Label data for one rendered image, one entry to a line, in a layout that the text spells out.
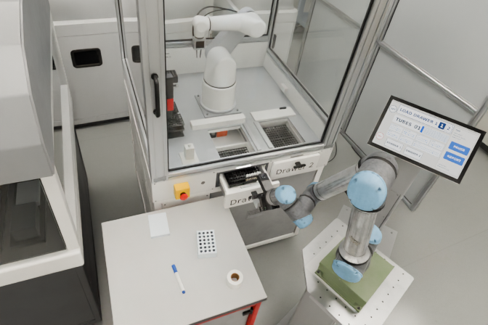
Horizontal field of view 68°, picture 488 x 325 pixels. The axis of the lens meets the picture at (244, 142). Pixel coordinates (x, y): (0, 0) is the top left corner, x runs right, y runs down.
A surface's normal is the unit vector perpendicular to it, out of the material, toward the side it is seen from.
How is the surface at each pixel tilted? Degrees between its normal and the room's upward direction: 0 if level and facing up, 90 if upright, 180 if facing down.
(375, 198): 83
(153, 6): 90
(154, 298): 0
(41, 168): 90
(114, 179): 0
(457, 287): 0
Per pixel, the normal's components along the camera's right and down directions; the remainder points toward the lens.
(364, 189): -0.58, 0.40
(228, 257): 0.12, -0.73
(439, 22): -0.90, 0.19
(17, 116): 0.38, 0.36
